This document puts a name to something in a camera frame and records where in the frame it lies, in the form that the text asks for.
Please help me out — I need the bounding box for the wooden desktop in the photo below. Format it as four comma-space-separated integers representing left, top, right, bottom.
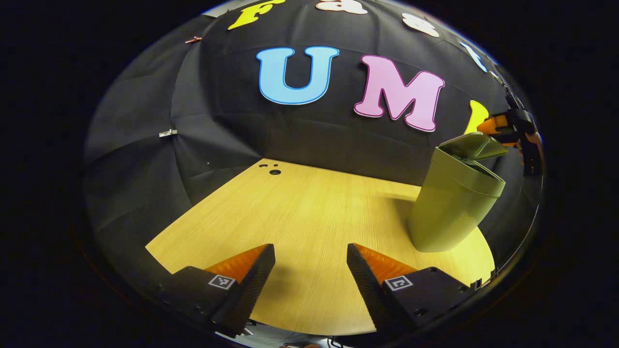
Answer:
145, 159, 496, 336

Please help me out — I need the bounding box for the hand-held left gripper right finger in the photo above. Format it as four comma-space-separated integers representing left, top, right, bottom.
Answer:
347, 244, 477, 339

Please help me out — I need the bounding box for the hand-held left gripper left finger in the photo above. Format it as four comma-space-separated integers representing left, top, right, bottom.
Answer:
155, 244, 276, 338

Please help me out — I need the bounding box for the black backdrop cloth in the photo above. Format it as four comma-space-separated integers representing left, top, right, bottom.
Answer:
83, 0, 545, 290

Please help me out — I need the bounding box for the pale green desktop garbage bin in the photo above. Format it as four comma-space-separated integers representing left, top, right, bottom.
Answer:
406, 131, 508, 253

